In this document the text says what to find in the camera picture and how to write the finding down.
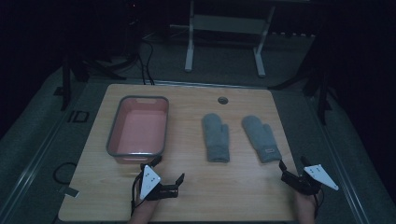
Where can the plain grey mitten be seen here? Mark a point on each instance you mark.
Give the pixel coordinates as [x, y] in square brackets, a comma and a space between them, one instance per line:
[215, 140]

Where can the white metal desk frame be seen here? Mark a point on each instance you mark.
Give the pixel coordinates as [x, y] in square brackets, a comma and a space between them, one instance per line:
[230, 24]

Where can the white power strip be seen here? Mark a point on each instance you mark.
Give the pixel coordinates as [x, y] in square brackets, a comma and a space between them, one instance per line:
[292, 34]

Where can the person's left hand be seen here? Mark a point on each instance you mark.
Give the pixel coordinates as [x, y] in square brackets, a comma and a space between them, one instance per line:
[145, 207]

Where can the round grey table grommet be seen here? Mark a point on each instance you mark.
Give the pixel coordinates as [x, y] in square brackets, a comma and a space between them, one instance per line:
[222, 100]

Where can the grey mitten with label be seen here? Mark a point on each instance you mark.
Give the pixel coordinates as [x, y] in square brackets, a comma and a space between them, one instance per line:
[260, 137]

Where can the person's right hand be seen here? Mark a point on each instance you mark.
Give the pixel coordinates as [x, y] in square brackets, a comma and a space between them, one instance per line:
[305, 205]

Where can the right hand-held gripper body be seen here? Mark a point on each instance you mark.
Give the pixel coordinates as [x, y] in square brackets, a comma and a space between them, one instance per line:
[320, 175]

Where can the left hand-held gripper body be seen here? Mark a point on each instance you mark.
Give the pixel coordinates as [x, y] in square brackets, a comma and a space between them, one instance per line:
[150, 181]

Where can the black tripod stand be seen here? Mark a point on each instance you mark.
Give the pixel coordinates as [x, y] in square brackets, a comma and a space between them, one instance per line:
[322, 99]
[66, 84]

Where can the pink basin with grey rim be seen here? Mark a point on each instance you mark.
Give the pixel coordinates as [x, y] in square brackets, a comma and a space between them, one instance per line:
[140, 127]

